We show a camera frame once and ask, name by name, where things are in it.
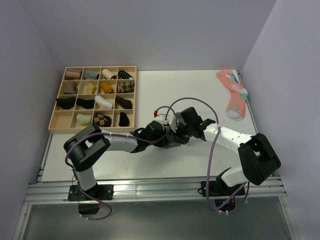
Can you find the grey sock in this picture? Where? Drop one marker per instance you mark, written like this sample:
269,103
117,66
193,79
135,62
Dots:
171,144

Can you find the taupe rolled sock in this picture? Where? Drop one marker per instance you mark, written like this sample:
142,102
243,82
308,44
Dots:
70,88

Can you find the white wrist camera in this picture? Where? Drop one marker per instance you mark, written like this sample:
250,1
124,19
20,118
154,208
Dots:
162,119
177,121

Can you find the cream rolled sock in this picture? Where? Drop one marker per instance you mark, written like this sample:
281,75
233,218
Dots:
89,89

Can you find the black rolled sock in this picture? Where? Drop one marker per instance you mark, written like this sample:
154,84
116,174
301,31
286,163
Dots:
123,120
86,103
66,103

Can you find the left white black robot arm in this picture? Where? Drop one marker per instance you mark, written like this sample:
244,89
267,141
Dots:
85,148

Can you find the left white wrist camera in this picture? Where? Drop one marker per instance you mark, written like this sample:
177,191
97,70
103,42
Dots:
162,119

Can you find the mustard yellow rolled sock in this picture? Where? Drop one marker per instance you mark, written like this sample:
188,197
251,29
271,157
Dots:
106,88

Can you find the wooden compartment tray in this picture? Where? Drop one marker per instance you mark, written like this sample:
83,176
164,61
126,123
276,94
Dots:
105,95

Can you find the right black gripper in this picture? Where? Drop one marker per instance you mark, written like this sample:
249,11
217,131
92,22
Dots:
177,136

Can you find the brown argyle rolled sock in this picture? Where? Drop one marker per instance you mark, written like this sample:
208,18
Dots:
102,120

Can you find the light blue rolled sock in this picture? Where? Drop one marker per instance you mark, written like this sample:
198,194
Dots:
91,75

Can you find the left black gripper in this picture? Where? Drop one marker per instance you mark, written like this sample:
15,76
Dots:
164,139

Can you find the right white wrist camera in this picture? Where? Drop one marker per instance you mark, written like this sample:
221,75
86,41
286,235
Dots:
177,121

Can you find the pink patterned sock pair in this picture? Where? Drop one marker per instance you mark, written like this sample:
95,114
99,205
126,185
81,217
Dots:
236,108

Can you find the pale green rolled sock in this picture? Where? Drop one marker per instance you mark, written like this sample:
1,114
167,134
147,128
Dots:
84,119

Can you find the aluminium rail frame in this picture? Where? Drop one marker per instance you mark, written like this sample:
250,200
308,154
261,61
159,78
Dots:
155,197

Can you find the white brown rolled sock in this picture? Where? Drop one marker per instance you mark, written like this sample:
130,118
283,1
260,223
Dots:
108,75

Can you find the brown checkered rolled sock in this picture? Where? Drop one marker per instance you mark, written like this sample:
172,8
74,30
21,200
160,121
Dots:
125,87

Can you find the black white striped sock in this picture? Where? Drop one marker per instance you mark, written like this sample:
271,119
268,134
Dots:
124,75

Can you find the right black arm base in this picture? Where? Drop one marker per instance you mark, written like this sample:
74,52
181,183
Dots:
215,190

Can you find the beige purple rolled sock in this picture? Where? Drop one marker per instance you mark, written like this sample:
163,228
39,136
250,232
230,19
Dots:
73,74

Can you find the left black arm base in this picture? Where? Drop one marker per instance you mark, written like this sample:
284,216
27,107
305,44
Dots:
100,192

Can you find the black rolled sock middle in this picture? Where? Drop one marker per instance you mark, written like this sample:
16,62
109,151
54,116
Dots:
86,103

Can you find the dark brown rolled sock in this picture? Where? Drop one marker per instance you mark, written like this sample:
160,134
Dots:
124,103

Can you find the black rolled sock bottom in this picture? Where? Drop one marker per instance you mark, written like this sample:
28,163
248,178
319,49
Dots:
123,120

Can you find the black rolled sock left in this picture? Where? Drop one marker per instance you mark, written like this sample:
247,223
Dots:
66,103

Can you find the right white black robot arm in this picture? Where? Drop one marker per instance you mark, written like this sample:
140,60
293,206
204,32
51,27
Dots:
258,160

